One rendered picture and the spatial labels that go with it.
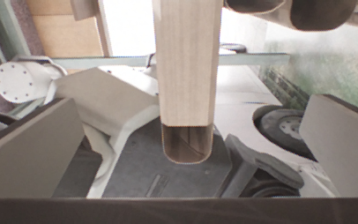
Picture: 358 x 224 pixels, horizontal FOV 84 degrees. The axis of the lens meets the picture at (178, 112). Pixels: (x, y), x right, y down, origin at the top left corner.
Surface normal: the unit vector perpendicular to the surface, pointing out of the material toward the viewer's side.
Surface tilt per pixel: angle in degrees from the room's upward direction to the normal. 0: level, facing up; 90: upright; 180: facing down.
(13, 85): 91
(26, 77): 91
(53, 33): 90
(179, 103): 90
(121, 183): 101
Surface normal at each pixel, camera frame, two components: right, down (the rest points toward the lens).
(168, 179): 0.18, 0.31
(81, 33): -0.01, 0.51
